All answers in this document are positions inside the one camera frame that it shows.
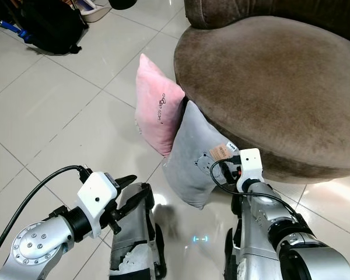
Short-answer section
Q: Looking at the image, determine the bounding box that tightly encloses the grey pillow with bear tag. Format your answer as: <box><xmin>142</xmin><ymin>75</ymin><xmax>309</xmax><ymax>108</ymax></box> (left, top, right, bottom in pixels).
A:
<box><xmin>162</xmin><ymin>100</ymin><xmax>241</xmax><ymax>210</ymax></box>

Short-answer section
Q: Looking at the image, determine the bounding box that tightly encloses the pink pillow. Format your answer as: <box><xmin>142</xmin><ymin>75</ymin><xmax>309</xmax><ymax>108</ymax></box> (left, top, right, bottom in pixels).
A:
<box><xmin>134</xmin><ymin>54</ymin><xmax>187</xmax><ymax>158</ymax></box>

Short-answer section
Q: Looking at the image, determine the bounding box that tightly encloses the brown velvet sofa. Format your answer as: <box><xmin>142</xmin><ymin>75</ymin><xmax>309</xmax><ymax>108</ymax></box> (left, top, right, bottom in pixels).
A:
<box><xmin>174</xmin><ymin>0</ymin><xmax>350</xmax><ymax>185</ymax></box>

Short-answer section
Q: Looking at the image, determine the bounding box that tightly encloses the silver right robot leg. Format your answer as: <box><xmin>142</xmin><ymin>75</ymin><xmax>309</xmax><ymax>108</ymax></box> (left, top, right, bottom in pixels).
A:
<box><xmin>223</xmin><ymin>195</ymin><xmax>249</xmax><ymax>280</ymax></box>

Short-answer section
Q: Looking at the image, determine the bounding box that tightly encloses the white box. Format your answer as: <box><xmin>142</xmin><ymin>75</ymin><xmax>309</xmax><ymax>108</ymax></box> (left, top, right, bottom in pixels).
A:
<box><xmin>75</xmin><ymin>0</ymin><xmax>113</xmax><ymax>23</ymax></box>

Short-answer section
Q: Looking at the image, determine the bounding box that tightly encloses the black backpack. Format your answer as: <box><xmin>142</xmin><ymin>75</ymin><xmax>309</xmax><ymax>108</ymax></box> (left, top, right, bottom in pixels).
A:
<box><xmin>0</xmin><ymin>0</ymin><xmax>90</xmax><ymax>57</ymax></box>

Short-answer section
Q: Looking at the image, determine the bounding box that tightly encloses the black round object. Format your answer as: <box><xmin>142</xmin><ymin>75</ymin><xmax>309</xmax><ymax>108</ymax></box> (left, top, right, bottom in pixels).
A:
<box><xmin>108</xmin><ymin>0</ymin><xmax>138</xmax><ymax>11</ymax></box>

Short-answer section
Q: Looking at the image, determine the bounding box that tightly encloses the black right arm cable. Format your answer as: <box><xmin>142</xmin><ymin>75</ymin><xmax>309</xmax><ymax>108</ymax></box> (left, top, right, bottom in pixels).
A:
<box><xmin>209</xmin><ymin>155</ymin><xmax>299</xmax><ymax>218</ymax></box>

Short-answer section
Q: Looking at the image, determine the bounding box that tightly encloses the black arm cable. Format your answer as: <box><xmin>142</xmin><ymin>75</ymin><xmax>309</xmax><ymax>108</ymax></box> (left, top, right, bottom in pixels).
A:
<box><xmin>0</xmin><ymin>165</ymin><xmax>92</xmax><ymax>270</ymax></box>
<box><xmin>209</xmin><ymin>155</ymin><xmax>299</xmax><ymax>218</ymax></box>

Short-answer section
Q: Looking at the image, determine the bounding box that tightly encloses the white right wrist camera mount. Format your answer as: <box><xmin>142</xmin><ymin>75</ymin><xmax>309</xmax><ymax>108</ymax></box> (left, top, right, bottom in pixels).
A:
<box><xmin>236</xmin><ymin>148</ymin><xmax>264</xmax><ymax>194</ymax></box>

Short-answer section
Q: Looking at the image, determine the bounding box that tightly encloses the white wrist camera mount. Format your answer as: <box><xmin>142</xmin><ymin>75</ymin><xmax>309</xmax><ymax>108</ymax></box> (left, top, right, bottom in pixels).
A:
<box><xmin>236</xmin><ymin>148</ymin><xmax>264</xmax><ymax>194</ymax></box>
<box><xmin>76</xmin><ymin>171</ymin><xmax>119</xmax><ymax>239</ymax></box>

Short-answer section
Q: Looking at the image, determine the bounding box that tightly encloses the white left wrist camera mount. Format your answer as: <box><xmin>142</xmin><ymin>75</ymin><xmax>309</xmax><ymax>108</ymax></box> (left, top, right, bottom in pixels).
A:
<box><xmin>76</xmin><ymin>171</ymin><xmax>119</xmax><ymax>239</ymax></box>

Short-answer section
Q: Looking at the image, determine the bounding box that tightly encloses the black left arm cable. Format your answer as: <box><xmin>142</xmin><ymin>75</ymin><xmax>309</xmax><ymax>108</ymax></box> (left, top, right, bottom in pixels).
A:
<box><xmin>0</xmin><ymin>165</ymin><xmax>92</xmax><ymax>270</ymax></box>

